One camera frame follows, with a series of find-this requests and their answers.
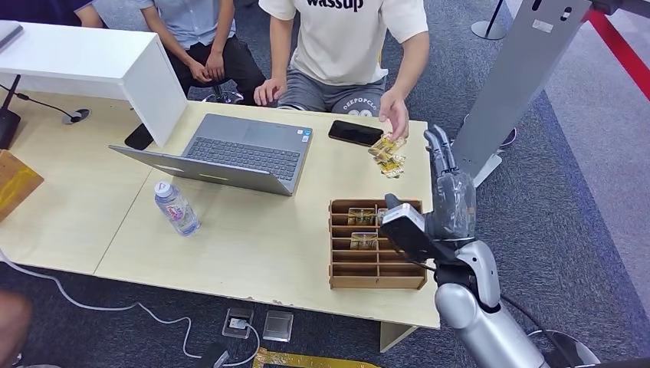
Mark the person's right hand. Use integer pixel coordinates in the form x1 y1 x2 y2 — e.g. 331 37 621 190
253 76 289 107

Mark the seated person's left hand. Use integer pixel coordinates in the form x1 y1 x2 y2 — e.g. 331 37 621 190
204 50 228 82

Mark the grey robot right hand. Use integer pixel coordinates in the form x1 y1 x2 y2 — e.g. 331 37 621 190
423 124 479 243

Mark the seated person's right hand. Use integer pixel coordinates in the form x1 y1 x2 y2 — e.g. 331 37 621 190
186 58 213 84

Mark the person's left hand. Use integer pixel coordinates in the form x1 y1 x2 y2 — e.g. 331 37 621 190
377 88 411 142

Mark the person in light shirt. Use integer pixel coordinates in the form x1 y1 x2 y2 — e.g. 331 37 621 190
126 0 268 107

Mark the person in white shirt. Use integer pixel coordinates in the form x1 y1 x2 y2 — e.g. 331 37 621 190
253 0 431 142

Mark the wooden slotted card holder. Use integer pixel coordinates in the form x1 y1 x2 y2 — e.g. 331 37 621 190
327 198 429 291

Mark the person in dark shirt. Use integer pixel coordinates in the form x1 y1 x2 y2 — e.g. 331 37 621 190
0 0 108 29

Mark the chrome chair base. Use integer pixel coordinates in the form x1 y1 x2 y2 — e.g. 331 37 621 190
202 84 245 106

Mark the black smartphone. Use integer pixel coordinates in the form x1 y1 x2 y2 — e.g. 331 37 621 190
327 120 385 150

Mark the grey open laptop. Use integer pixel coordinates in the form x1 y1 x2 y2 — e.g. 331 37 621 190
107 112 314 198

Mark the small black flat device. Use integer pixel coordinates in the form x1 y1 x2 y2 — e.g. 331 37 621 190
123 123 155 152

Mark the white desk shelf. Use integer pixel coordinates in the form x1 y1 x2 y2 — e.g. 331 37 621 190
0 20 189 150

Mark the grey stanchion base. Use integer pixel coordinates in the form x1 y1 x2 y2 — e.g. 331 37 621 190
470 0 510 41

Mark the grey kiosk stand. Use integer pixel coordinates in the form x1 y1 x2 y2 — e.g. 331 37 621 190
451 0 594 190

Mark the clear plastic water bottle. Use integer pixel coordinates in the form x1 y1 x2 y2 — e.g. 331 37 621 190
153 181 201 238

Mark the desk leg panel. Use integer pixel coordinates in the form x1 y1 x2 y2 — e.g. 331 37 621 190
379 320 419 354

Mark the grey device on shelf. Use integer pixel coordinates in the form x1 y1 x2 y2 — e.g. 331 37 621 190
0 20 25 52

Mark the black monitor stand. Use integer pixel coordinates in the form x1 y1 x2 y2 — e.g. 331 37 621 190
0 74 22 151

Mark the brown wooden box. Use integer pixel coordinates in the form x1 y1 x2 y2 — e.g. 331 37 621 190
0 149 45 223

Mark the metal floor socket cover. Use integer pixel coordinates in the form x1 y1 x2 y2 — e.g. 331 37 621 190
261 310 296 343

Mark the yellow floor tape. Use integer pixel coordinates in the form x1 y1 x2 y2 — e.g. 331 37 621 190
251 347 382 368

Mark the red barrier belt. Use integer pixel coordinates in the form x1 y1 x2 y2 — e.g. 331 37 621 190
583 7 650 101

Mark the open floor socket box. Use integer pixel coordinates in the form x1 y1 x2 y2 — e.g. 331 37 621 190
222 306 255 340

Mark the black power adapter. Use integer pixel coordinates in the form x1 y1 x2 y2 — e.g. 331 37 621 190
195 343 231 368

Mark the blurred brown object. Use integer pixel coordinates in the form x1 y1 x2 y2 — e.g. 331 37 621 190
0 291 33 368

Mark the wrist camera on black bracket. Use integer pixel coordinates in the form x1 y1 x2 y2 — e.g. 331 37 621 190
379 202 451 266

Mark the grey desk cable grommet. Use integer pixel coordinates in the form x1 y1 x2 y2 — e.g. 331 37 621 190
61 107 91 126

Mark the long black arm cable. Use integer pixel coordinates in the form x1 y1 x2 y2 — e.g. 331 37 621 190
499 294 568 368

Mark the thin black desk cable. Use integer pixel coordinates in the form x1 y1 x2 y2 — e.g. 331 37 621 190
0 84 82 122

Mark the white floor cable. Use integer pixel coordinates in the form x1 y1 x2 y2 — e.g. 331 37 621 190
0 248 261 368

